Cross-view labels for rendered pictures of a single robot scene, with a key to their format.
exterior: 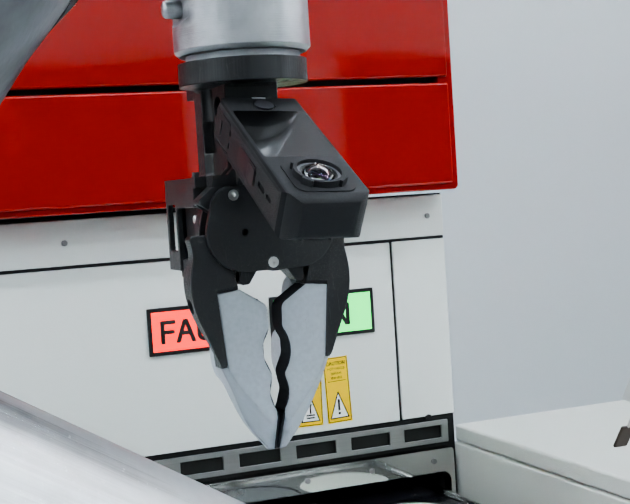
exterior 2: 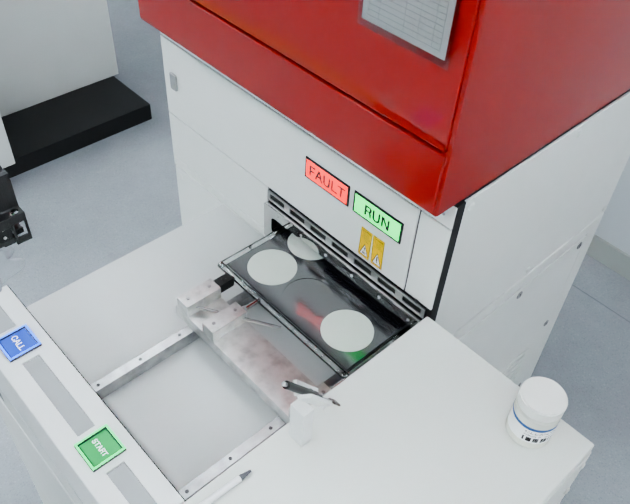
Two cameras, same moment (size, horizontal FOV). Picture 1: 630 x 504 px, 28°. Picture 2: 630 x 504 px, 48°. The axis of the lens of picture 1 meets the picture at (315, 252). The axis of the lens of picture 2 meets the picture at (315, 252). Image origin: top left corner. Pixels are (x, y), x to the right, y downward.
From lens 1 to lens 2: 1.37 m
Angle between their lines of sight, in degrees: 71
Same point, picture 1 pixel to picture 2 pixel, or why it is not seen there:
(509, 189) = not seen: outside the picture
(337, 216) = not seen: outside the picture
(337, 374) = (378, 246)
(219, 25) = not seen: outside the picture
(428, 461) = (405, 317)
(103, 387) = (288, 173)
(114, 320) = (295, 150)
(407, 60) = (421, 128)
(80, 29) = (267, 15)
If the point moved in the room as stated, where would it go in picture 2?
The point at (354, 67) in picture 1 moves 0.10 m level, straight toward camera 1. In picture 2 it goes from (390, 113) to (325, 123)
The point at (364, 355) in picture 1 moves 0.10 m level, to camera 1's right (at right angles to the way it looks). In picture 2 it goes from (393, 249) to (418, 289)
